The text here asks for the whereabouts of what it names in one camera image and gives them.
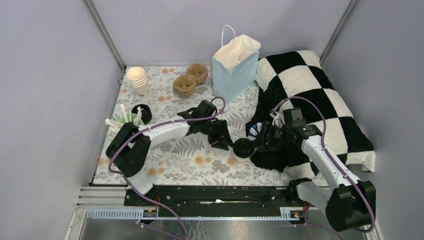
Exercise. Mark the light blue paper bag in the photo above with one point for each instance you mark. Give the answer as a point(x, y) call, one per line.
point(234, 65)

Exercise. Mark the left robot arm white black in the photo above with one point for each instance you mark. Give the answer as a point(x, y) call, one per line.
point(129, 148)

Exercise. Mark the green cup holder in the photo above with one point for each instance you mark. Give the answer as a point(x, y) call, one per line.
point(133, 118)

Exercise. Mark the brown cardboard cup carrier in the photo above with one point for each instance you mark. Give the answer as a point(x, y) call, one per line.
point(185, 85)

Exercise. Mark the floral table mat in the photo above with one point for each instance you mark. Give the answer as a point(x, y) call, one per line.
point(190, 160)

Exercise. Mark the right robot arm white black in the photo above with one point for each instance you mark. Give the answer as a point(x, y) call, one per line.
point(349, 202)

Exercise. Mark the black cup lid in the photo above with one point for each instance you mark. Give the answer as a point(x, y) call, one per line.
point(240, 148)

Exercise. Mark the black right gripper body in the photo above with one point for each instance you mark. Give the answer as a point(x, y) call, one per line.
point(276, 135)

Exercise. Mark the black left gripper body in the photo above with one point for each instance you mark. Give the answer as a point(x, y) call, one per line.
point(215, 131)

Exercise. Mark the black white checkered blanket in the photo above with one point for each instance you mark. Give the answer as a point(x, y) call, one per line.
point(295, 79)

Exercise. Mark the white paper cup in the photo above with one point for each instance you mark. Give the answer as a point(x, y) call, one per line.
point(242, 159)

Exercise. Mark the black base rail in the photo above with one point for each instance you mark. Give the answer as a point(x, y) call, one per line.
point(169, 202)

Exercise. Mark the stack of black lids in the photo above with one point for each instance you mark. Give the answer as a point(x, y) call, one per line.
point(146, 114)

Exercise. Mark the stack of white paper cups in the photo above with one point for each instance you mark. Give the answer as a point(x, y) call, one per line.
point(138, 80)

